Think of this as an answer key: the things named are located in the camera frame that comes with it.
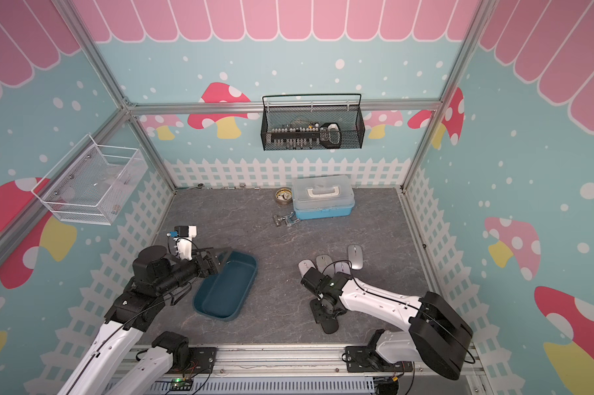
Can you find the silver mouse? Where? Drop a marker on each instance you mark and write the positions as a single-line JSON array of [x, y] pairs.
[[355, 257]]

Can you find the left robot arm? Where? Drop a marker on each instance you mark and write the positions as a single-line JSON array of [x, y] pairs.
[[157, 275]]

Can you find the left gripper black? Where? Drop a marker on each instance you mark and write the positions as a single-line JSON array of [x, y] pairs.
[[204, 271]]

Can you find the socket set rail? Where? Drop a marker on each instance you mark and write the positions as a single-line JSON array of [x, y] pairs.
[[302, 138]]

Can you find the black wire mesh basket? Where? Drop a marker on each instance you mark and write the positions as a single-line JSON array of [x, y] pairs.
[[338, 112]]

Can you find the metal ball valve blue handle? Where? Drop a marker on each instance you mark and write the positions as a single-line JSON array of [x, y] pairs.
[[287, 220]]

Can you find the grey mouse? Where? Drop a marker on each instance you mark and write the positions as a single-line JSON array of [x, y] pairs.
[[325, 265]]

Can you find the blue storage case clear lid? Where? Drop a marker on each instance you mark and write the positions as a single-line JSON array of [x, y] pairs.
[[323, 197]]

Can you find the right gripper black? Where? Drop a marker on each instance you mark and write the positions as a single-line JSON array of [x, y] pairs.
[[317, 315]]

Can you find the dark teal storage box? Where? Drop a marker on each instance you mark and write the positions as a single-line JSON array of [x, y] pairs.
[[222, 296]]

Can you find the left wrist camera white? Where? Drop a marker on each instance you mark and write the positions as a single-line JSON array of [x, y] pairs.
[[182, 236]]

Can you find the aluminium corner post left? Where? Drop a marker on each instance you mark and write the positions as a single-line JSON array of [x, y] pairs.
[[125, 109]]

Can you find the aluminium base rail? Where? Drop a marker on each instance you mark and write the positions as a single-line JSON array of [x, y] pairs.
[[290, 369]]

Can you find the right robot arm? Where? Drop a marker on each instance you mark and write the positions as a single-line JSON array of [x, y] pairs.
[[427, 328]]

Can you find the white mouse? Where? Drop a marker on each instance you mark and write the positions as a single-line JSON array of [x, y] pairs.
[[342, 267], [305, 265]]

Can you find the white wire basket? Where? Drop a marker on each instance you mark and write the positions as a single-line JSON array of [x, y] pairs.
[[92, 183]]

